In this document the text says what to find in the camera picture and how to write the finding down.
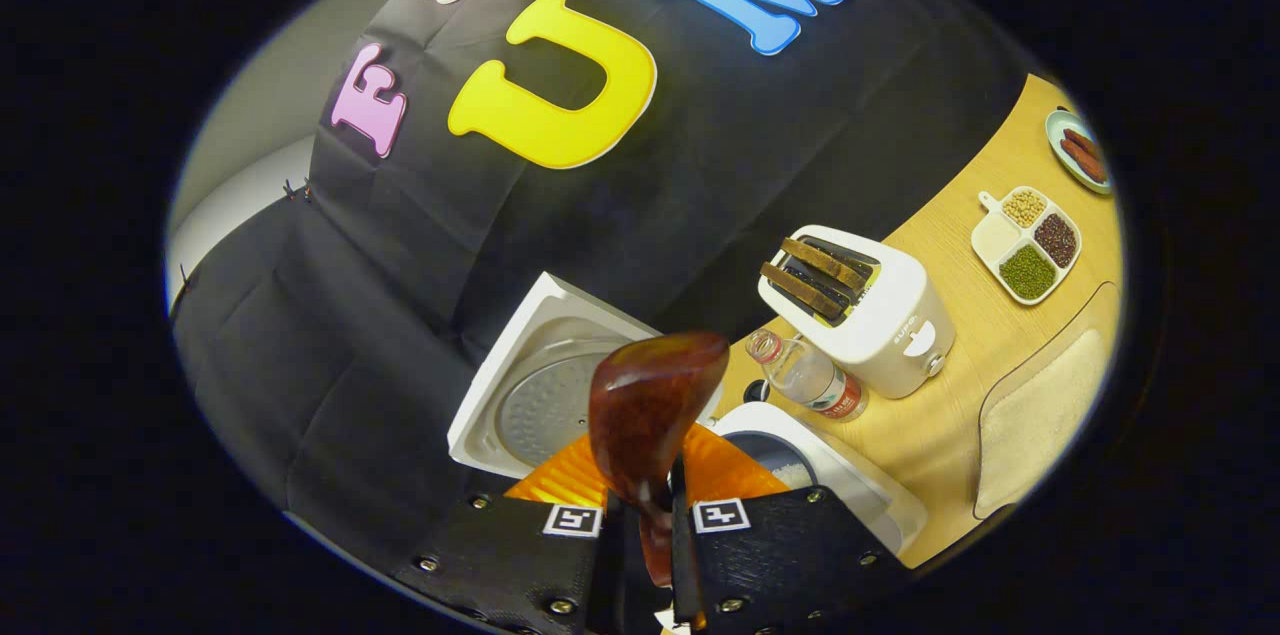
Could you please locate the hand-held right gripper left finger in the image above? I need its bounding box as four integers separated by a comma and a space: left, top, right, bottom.
390, 432, 626, 635

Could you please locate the white divided grain dish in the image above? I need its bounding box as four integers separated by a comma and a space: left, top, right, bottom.
970, 185, 1084, 307

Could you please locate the clear container of white rice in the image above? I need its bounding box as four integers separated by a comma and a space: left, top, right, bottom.
972, 280, 1120, 522

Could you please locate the black backdrop cloth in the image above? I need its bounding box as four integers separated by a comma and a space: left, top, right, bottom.
170, 0, 1043, 578

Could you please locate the white toaster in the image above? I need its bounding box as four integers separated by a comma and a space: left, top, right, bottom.
756, 224, 957, 401

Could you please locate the pale green plate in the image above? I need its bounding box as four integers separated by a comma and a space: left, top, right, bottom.
1044, 108, 1114, 196

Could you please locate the white rice cooker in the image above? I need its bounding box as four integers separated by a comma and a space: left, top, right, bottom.
446, 271, 930, 557

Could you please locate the brown wooden spoon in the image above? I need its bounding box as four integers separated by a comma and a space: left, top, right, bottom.
587, 331, 732, 589

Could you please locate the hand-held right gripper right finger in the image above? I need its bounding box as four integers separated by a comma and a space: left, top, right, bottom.
670, 422, 912, 635

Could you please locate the clear plastic water bottle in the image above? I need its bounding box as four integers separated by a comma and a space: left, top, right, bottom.
744, 327, 870, 422

